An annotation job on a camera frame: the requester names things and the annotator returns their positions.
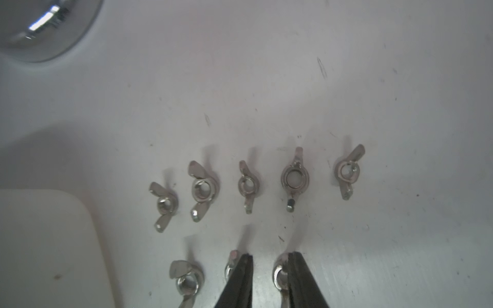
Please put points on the chrome glass holder stand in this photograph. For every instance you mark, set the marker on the chrome glass holder stand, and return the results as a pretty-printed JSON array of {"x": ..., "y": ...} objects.
[{"x": 37, "y": 31}]

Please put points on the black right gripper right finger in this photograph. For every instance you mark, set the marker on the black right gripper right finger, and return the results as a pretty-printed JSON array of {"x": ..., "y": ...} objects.
[{"x": 303, "y": 290}]

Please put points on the white storage box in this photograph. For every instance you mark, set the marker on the white storage box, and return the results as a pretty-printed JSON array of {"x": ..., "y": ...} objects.
[{"x": 50, "y": 252}]

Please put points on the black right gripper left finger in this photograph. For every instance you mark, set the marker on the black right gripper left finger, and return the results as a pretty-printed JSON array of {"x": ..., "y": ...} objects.
[{"x": 238, "y": 290}]

